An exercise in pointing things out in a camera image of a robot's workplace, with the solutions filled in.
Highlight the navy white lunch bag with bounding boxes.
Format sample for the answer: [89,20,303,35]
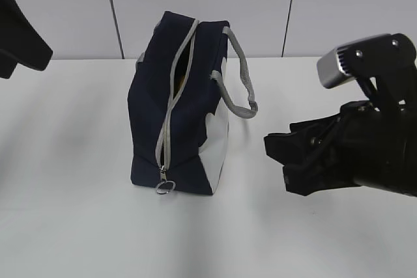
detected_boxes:
[127,11,258,196]

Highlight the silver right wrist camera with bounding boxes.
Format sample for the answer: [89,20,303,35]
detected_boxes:
[317,33,389,89]

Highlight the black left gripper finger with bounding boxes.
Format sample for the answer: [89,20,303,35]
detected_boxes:
[1,0,53,79]

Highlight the metal zipper pull ring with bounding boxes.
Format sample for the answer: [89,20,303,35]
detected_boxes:
[155,167,177,195]

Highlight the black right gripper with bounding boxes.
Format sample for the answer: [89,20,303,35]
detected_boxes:
[264,33,416,197]

